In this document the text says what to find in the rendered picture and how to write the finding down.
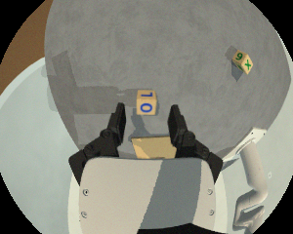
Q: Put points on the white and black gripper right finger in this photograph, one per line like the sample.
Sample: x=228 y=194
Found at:
x=182 y=138

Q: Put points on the tan flat mat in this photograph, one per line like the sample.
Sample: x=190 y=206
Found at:
x=153 y=146

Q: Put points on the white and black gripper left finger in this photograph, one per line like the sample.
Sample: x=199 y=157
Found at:
x=104 y=145

